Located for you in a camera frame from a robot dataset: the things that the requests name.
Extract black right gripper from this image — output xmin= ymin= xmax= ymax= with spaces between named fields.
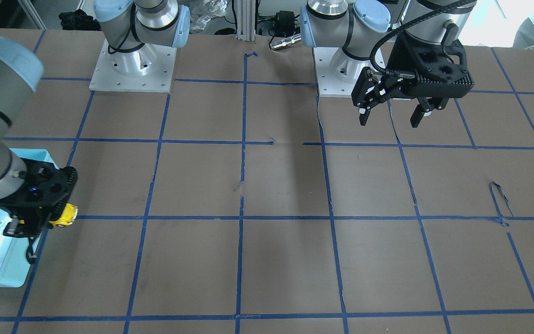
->
xmin=0 ymin=158 xmax=78 ymax=265

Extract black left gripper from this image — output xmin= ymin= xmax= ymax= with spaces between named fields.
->
xmin=350 ymin=32 xmax=474 ymax=128

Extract yellow toy beetle car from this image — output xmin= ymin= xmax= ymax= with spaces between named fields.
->
xmin=49 ymin=203 xmax=78 ymax=227

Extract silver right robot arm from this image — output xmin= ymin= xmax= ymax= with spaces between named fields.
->
xmin=5 ymin=30 xmax=170 ymax=266

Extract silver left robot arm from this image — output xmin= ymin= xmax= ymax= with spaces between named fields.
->
xmin=299 ymin=0 xmax=476 ymax=128

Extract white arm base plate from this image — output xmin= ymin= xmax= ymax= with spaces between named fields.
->
xmin=313 ymin=47 xmax=374 ymax=98
xmin=89 ymin=41 xmax=177 ymax=93

